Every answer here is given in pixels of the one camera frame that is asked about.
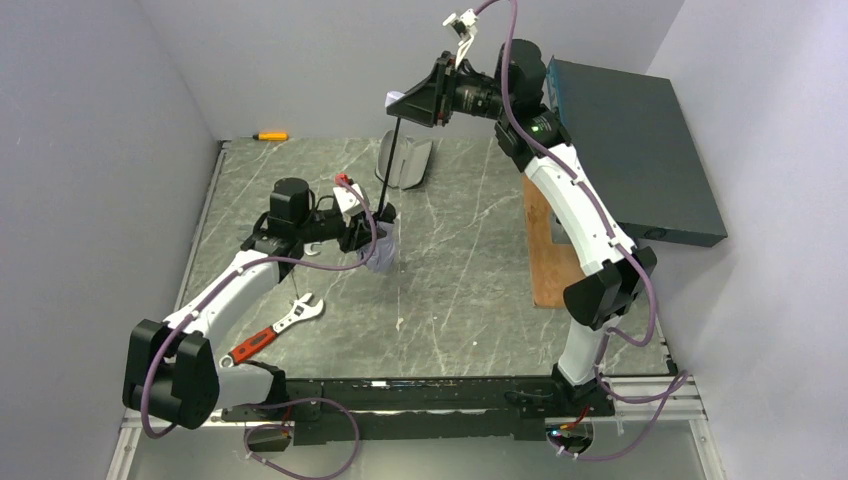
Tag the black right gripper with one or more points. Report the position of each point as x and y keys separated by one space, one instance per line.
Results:
x=443 y=89

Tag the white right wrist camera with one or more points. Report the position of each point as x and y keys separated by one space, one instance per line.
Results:
x=463 y=26

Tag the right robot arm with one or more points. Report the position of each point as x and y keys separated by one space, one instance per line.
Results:
x=531 y=135

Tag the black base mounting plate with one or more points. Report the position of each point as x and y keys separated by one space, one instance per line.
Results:
x=519 y=407

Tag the silver open-end wrench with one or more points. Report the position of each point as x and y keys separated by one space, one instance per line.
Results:
x=312 y=249

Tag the red handled adjustable wrench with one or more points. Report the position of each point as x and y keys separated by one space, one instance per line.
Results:
x=307 y=307

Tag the brown wooden board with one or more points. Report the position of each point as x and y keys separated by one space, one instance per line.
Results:
x=553 y=267

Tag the aluminium frame rail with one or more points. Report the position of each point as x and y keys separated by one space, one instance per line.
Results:
x=670 y=440

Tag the black grey zippered case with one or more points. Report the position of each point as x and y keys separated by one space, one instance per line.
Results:
x=410 y=160

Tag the metal bracket on board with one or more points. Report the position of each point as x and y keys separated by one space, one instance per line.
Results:
x=559 y=235

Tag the orange handled tool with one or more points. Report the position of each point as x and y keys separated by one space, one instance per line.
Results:
x=271 y=136

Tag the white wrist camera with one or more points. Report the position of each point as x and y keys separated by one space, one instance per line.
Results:
x=349 y=196
x=463 y=26

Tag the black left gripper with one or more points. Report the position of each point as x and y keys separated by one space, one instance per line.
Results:
x=361 y=234

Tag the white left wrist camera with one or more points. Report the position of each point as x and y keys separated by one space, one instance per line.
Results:
x=349 y=196

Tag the dark teal flat box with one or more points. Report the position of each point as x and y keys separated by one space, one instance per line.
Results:
x=632 y=138

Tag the lilac folding umbrella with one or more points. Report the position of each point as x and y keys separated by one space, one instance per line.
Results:
x=380 y=254

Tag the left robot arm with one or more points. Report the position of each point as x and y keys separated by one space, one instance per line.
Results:
x=172 y=377

